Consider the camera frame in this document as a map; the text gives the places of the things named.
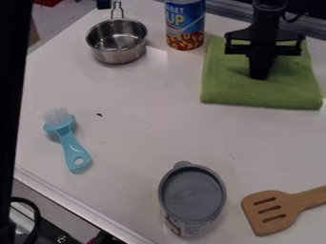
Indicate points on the black pole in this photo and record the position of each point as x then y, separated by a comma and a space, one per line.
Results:
12, 95

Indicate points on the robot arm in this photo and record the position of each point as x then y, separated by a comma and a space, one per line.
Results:
267, 9

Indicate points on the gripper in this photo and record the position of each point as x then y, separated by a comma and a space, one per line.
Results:
263, 43

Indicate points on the blue and orange can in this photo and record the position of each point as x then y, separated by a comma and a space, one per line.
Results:
184, 25

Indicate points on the silver pot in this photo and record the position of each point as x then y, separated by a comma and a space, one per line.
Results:
116, 43

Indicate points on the wooden spatula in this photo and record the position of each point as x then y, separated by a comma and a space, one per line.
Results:
271, 209

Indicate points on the green cloth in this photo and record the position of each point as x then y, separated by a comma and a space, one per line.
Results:
237, 85

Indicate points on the grey can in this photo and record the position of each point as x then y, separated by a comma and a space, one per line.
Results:
192, 197

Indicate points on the light blue brush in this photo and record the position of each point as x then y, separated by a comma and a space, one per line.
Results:
70, 147

